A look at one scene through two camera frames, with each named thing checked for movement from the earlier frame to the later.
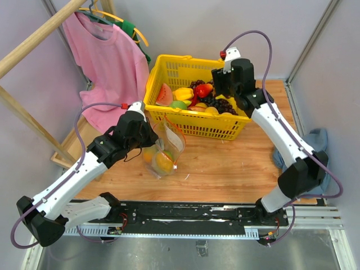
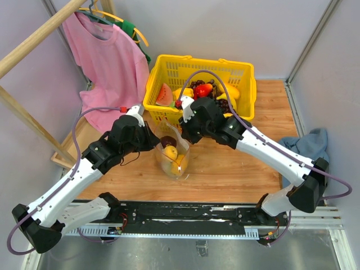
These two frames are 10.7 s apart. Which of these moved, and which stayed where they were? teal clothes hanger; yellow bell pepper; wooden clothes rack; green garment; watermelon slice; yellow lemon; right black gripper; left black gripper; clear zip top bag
Moved: yellow lemon; clear zip top bag; right black gripper
Stayed: green garment; left black gripper; wooden clothes rack; watermelon slice; teal clothes hanger; yellow bell pepper
